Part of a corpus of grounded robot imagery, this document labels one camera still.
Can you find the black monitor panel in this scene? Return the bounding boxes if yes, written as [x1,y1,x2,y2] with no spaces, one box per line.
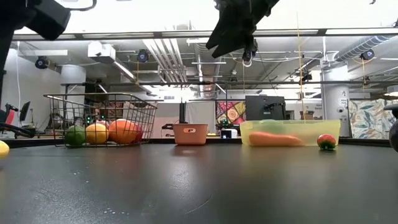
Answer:
[244,95,287,121]

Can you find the translucent yellow-green plastic bin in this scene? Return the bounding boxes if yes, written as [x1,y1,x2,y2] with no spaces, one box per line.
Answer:
[239,119,342,147]

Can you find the small red strawberry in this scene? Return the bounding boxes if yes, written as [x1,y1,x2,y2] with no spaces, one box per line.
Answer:
[317,133,338,151]

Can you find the overhead frame beam with lights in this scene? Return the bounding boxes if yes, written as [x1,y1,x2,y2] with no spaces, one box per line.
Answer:
[12,27,398,42]

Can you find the green lime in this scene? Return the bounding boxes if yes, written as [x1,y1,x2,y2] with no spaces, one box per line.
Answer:
[65,124,86,147]

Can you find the leaf print tapestry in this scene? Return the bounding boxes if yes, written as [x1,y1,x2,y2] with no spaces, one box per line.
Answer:
[348,98,398,139]

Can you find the silver ribbed air duct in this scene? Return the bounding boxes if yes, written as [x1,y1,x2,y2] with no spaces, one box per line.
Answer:
[193,42,225,98]

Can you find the orange fruit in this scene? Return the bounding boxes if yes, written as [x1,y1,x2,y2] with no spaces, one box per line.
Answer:
[108,118,139,145]

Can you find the large orange carrot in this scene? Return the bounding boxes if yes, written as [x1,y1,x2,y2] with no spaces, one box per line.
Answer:
[248,131,304,147]

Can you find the dark purple round vegetable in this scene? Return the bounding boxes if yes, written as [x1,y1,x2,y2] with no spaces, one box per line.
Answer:
[388,119,398,154]

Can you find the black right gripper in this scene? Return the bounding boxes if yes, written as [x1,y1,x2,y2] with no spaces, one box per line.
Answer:
[205,0,280,59]

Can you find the small white device with screen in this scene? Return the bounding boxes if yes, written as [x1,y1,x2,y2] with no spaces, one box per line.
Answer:
[220,128,239,140]

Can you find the black round ceiling camera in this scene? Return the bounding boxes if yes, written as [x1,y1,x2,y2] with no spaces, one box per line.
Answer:
[360,49,376,61]
[34,55,50,70]
[136,49,150,63]

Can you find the black hanging camera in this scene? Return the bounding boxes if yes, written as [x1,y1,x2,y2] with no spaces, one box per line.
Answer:
[241,46,259,68]

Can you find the white column with signs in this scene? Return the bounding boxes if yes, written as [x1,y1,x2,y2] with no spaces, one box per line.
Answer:
[320,65,351,138]

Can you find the red black office chair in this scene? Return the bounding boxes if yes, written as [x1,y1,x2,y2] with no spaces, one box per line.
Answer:
[0,103,35,140]

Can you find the bronze wire basket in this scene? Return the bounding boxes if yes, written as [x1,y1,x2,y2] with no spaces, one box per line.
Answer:
[43,92,158,147]

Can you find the colourful quilt tapestry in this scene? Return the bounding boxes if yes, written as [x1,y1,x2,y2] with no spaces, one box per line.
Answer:
[215,100,247,125]

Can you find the dark chair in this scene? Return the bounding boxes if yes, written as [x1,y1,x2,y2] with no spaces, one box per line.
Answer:
[383,103,398,119]

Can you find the small orange plastic bin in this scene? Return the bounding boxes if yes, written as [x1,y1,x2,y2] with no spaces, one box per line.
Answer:
[172,123,208,146]

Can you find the black vertical post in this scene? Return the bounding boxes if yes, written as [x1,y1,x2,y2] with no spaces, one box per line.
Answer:
[0,40,7,105]

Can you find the black horizontal rail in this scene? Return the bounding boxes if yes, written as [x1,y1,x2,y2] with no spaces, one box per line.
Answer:
[60,80,398,88]

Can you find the black background robot stand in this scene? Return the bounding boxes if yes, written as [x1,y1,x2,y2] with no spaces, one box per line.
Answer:
[178,101,189,124]

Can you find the silver flexible air duct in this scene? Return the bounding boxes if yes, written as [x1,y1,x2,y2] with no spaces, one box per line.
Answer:
[333,34,397,62]

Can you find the black computer monitor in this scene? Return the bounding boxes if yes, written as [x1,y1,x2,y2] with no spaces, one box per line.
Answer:
[19,100,32,123]

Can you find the yellow lemon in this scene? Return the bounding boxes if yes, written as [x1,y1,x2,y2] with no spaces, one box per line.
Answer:
[85,123,109,146]

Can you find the yellow corn cob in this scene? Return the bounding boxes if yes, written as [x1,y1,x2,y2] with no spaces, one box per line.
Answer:
[0,140,10,159]

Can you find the plain white column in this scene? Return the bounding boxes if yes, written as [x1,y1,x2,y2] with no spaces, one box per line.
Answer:
[59,64,87,94]

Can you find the yellow extension cord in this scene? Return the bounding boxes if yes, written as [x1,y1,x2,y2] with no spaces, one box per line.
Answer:
[295,11,308,121]

